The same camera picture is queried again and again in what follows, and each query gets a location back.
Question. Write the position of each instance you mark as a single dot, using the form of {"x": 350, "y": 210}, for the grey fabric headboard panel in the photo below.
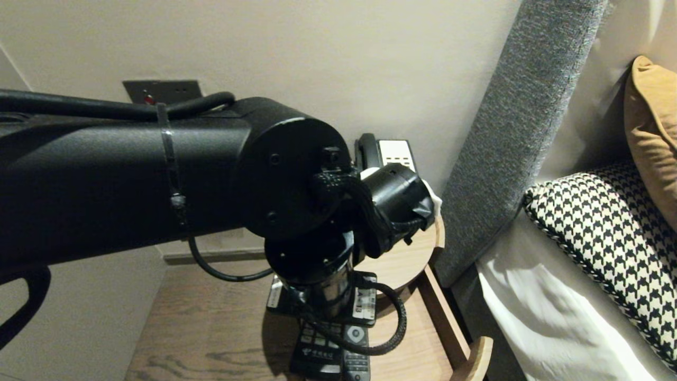
{"x": 518, "y": 132}

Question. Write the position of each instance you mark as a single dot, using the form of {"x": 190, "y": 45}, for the orange and black left arm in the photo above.
{"x": 106, "y": 180}

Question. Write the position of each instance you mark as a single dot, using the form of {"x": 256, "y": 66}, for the white bed sheet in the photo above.
{"x": 555, "y": 328}

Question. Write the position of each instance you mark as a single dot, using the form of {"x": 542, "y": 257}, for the black telephone handset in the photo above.
{"x": 367, "y": 151}

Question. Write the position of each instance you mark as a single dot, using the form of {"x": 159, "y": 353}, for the wooden baseboard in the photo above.
{"x": 180, "y": 258}

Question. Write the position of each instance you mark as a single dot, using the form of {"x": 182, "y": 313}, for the dark wall socket panel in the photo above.
{"x": 158, "y": 89}

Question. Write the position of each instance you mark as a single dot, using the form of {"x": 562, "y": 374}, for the black white houndstooth pillow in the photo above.
{"x": 608, "y": 238}

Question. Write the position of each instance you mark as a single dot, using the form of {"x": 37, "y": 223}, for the grey fabric bed base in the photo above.
{"x": 476, "y": 317}

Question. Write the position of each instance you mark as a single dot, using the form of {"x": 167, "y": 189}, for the round wooden nightstand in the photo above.
{"x": 412, "y": 254}

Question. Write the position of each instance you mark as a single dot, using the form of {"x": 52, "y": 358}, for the beige padded headboard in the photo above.
{"x": 592, "y": 79}

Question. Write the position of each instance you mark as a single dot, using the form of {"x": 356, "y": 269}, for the wooden nightstand drawer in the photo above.
{"x": 418, "y": 338}

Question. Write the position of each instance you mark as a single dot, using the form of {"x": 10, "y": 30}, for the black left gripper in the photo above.
{"x": 365, "y": 299}

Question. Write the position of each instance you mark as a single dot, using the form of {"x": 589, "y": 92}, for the mustard yellow pillow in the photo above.
{"x": 656, "y": 132}

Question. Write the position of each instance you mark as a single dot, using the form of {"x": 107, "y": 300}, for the black white desk telephone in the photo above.
{"x": 399, "y": 153}

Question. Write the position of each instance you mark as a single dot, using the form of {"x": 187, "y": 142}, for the black remote with coloured buttons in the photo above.
{"x": 317, "y": 365}

